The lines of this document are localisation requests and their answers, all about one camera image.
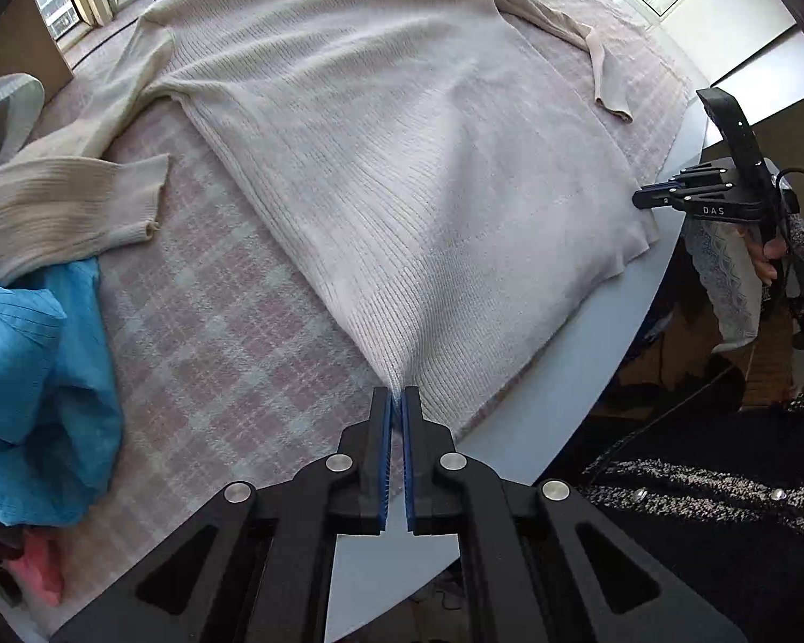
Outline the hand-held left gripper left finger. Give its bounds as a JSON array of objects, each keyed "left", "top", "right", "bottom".
[{"left": 50, "top": 385, "right": 395, "bottom": 643}]

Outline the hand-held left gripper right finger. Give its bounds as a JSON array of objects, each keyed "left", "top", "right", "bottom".
[{"left": 402, "top": 385, "right": 748, "bottom": 643}]

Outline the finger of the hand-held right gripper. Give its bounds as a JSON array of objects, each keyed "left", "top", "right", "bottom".
[
  {"left": 631, "top": 186, "right": 694, "bottom": 210},
  {"left": 643, "top": 166, "right": 736, "bottom": 192}
]

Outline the cream knit sweater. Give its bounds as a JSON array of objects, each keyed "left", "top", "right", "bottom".
[{"left": 0, "top": 0, "right": 661, "bottom": 439}]

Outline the person's right hand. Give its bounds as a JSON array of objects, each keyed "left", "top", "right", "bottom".
[{"left": 735, "top": 224, "right": 790, "bottom": 287}]

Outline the white lace cloth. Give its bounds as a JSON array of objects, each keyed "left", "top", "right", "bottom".
[{"left": 683, "top": 214, "right": 765, "bottom": 349}]

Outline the pink plaid cloth mat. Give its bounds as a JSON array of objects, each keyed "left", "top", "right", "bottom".
[{"left": 0, "top": 0, "right": 698, "bottom": 617}]

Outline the pink garment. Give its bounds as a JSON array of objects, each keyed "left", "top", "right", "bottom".
[{"left": 6, "top": 526, "right": 64, "bottom": 607}]

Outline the blue ribbed garment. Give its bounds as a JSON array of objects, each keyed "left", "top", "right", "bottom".
[{"left": 0, "top": 167, "right": 123, "bottom": 527}]

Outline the white garment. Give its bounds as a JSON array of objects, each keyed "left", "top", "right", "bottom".
[{"left": 0, "top": 73, "right": 46, "bottom": 168}]

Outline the large light wooden board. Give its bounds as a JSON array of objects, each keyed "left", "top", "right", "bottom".
[{"left": 0, "top": 0, "right": 75, "bottom": 98}]

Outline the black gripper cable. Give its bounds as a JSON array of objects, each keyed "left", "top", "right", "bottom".
[{"left": 773, "top": 169, "right": 804, "bottom": 215}]

